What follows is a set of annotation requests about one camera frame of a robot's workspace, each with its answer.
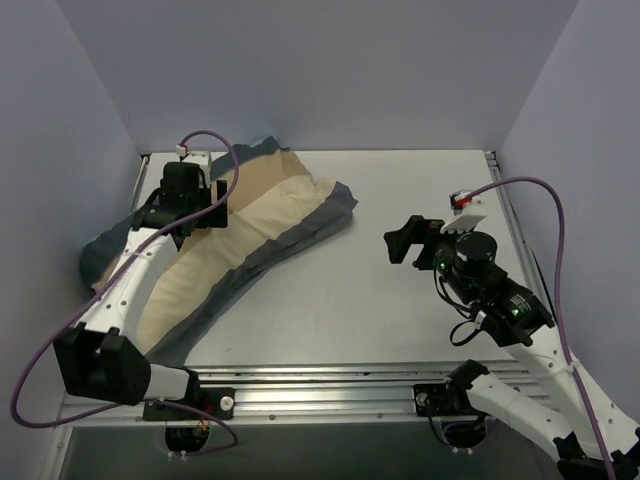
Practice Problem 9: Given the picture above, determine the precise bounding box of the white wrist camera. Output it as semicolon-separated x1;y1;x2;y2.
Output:
440;190;487;234
175;145;212;179

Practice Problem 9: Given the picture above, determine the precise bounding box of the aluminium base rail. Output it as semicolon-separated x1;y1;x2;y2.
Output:
57;362;556;426

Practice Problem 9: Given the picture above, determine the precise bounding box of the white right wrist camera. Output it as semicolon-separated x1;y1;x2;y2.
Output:
440;190;487;234

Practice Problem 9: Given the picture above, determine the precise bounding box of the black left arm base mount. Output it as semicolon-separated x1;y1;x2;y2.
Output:
142;386;236;422

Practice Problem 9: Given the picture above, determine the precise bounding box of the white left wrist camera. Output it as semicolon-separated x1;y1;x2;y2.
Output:
175;145;212;179

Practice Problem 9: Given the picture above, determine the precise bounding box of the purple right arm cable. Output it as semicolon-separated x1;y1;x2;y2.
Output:
464;175;621;480

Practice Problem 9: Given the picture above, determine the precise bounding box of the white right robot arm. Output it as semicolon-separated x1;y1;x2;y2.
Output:
383;216;639;479

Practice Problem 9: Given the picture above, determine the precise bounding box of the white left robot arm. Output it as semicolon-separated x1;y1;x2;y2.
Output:
53;155;228;419

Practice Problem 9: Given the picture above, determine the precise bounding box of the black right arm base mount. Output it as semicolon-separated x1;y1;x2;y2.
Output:
412;382;481;417

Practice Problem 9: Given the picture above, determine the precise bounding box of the blue grey pillowcase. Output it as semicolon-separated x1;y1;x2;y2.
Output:
79;134;361;369

